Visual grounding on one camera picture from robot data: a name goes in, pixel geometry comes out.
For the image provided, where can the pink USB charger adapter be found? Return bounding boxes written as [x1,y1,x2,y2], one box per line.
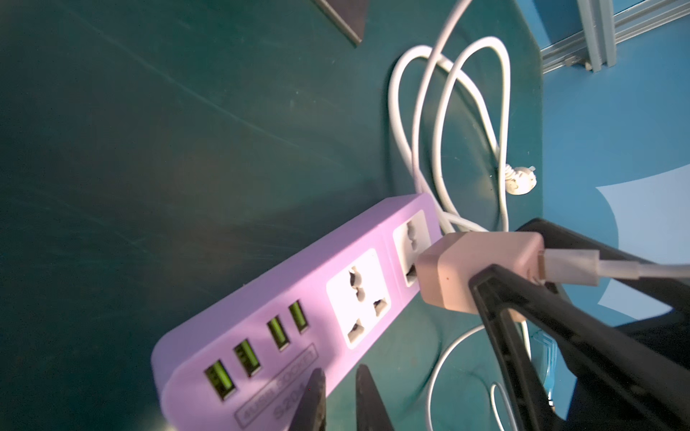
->
[415,232,546,314]

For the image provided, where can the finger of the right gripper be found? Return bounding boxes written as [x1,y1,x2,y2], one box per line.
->
[470,265,689,430]
[519,218,689,315]

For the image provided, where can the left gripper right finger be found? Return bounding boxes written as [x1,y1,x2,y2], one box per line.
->
[355,364,395,431]

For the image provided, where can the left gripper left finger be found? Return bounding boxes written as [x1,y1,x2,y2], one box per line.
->
[289,368,326,431]

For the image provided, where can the white power strip cable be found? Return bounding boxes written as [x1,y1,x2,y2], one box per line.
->
[387,0,538,233]

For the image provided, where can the white charging cable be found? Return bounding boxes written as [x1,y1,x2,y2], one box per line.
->
[425,249,690,431]

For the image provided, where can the purple power strip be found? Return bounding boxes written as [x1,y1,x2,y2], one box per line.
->
[151,194,441,430]

